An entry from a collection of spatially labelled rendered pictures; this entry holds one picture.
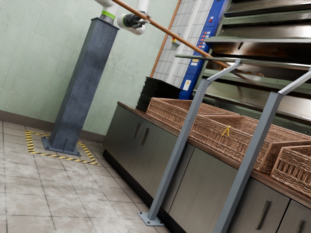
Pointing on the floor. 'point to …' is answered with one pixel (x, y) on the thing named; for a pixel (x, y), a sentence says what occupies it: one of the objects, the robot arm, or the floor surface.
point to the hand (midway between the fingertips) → (146, 18)
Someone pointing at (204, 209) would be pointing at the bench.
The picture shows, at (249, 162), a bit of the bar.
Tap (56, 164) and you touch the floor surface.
